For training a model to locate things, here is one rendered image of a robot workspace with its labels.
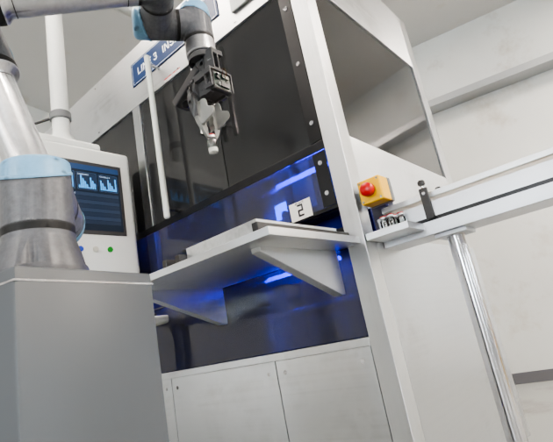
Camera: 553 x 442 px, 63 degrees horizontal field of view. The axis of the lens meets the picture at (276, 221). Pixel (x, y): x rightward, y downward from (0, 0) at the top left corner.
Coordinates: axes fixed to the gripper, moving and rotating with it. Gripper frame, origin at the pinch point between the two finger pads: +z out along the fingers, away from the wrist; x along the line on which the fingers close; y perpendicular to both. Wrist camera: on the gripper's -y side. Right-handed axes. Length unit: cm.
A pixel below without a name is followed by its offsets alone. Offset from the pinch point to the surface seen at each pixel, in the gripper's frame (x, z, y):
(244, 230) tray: 6.5, 23.6, 0.0
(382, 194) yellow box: 44, 17, 19
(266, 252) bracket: 12.2, 29.0, 0.6
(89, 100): 45, -91, -128
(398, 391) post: 44, 68, 10
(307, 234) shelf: 18.6, 26.7, 9.1
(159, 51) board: 44, -83, -65
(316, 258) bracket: 32.9, 30.2, 0.6
